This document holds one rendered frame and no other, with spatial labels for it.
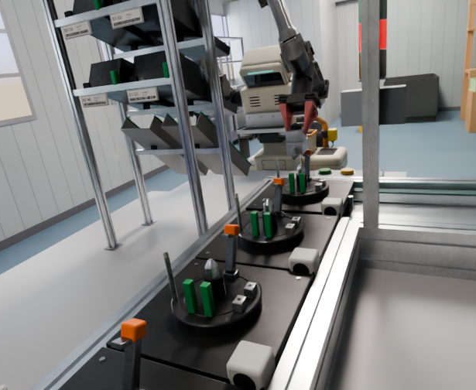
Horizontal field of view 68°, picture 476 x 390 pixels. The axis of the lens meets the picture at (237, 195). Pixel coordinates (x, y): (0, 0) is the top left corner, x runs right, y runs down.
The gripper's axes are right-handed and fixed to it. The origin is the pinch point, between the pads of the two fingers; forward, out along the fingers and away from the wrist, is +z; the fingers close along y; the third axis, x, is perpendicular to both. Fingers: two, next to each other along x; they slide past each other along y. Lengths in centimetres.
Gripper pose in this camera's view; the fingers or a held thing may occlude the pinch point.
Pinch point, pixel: (296, 131)
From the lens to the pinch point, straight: 94.5
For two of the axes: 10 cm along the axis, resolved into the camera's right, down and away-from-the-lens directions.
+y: 9.0, 0.3, -4.3
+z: -1.5, 9.6, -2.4
